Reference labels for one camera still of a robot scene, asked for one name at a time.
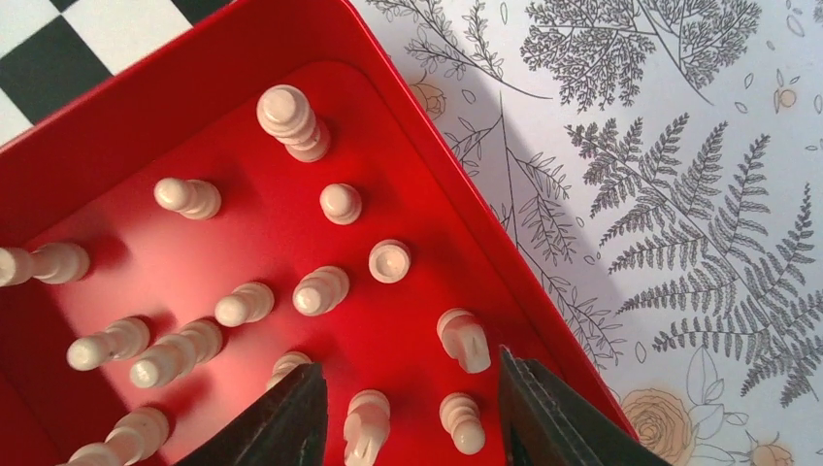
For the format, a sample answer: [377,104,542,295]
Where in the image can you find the red plastic tray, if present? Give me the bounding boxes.
[1,1,634,465]

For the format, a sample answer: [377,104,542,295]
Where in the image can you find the black white chessboard mat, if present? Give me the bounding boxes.
[1,0,225,143]

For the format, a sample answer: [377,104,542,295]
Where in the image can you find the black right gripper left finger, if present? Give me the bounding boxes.
[177,363,328,466]

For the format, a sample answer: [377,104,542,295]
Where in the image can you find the floral patterned tablecloth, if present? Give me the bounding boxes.
[356,1,822,465]

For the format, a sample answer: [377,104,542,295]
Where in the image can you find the white chess knight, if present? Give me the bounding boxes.
[344,389,390,466]
[437,308,491,374]

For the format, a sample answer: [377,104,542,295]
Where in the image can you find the white chess piece tall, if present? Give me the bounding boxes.
[256,84,331,163]

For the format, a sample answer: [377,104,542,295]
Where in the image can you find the white chess rook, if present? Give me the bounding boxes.
[368,239,411,283]

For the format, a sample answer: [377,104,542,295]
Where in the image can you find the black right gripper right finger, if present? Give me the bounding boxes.
[498,346,666,466]

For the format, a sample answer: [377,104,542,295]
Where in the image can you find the white chess pawn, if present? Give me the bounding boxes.
[319,183,363,225]
[153,178,221,220]

